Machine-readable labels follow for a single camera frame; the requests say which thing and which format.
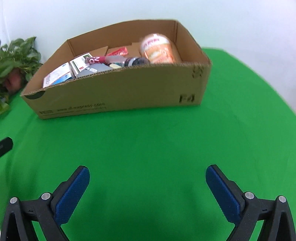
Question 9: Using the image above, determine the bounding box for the blue white 999 box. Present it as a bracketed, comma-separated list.
[43, 62, 75, 88]

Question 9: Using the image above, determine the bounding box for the white green medicine box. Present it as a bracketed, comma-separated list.
[69, 53, 92, 77]

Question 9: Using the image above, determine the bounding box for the grey computer mouse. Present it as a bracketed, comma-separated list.
[77, 63, 112, 78]

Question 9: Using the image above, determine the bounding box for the red pen tube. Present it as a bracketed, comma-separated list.
[85, 56, 111, 65]

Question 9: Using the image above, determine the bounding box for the red white card box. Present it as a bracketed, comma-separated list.
[106, 47, 128, 56]

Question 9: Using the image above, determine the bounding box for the orange white paper cup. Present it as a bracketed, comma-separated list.
[139, 34, 176, 64]

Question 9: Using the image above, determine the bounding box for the white air conditioner remote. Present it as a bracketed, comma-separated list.
[109, 63, 121, 69]

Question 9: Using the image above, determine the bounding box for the green potted plant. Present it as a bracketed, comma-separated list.
[1, 36, 42, 113]

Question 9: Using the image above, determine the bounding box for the green tablecloth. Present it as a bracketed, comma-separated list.
[1, 49, 295, 240]

